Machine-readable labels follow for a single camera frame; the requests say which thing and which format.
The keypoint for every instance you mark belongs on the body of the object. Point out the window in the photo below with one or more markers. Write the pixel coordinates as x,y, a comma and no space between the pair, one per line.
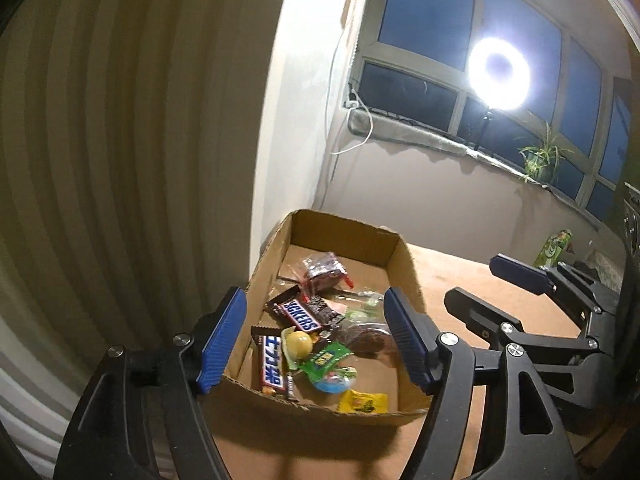
425,5

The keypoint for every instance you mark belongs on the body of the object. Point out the brown chocolate bar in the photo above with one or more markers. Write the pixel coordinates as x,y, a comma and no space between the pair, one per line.
300,314

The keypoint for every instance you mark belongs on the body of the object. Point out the cardboard box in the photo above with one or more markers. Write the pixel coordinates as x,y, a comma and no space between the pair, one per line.
345,240

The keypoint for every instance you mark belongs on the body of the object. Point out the striped curtain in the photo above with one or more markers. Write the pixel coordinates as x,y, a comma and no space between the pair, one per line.
125,160

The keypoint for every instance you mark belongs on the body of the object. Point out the clear packet with green candy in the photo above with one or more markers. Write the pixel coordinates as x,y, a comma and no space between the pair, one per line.
367,305

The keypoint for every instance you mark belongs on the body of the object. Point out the dark red candy packet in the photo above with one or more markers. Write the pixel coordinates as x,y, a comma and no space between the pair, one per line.
322,270

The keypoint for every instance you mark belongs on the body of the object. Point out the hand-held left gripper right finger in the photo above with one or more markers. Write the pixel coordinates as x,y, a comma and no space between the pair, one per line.
407,340

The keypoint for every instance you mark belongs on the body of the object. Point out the chocolate bar with blue print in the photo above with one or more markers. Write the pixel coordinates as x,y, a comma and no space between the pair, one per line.
272,365

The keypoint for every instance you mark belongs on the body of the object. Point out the colourful round candy packet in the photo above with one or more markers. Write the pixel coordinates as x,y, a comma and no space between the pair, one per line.
332,382

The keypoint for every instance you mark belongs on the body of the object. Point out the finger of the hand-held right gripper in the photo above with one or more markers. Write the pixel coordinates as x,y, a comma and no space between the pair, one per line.
517,272
480,310

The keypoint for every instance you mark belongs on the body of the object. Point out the green snack packet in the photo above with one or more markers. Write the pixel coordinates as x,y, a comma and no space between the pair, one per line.
327,357

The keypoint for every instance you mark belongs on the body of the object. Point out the lime green candy packet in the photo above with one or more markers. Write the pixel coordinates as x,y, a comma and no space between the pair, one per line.
297,345

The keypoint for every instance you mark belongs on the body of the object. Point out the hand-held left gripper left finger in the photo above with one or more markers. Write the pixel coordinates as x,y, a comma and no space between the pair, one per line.
222,340

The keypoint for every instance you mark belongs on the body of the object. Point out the green snack bag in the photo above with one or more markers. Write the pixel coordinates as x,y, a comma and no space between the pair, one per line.
552,250

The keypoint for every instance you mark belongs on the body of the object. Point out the small dark chocolate packet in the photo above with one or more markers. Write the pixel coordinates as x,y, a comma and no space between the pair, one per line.
327,310

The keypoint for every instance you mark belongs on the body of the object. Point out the brown cookie packet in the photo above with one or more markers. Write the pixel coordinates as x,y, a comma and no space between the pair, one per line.
367,342

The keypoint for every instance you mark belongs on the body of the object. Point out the small yellow snack packet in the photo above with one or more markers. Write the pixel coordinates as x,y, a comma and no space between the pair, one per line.
362,402

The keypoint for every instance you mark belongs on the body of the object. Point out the green potted plant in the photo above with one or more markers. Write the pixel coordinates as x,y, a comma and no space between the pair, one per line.
537,160

